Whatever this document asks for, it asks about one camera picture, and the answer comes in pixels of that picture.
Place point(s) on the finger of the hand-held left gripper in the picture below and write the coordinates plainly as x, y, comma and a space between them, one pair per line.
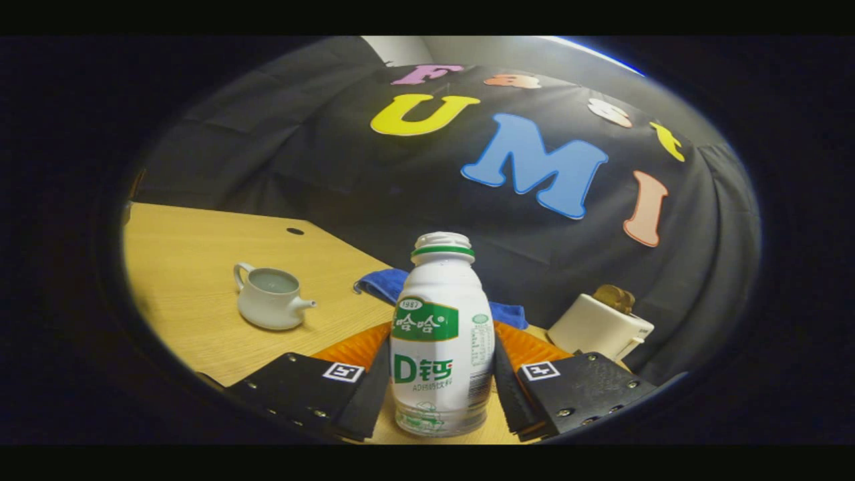
514, 401
364, 401

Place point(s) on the white green-label water bottle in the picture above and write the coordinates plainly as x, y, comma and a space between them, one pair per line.
441, 321

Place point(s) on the white ceramic teacup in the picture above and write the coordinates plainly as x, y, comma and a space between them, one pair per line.
267, 310

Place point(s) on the white toaster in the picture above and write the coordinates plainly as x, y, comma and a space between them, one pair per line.
594, 327

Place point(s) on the blue towel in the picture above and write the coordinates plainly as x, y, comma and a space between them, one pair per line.
381, 284

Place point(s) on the brown bread slice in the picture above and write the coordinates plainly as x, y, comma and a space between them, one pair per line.
614, 298

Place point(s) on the black backdrop cloth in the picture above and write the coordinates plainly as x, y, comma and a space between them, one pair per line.
401, 187

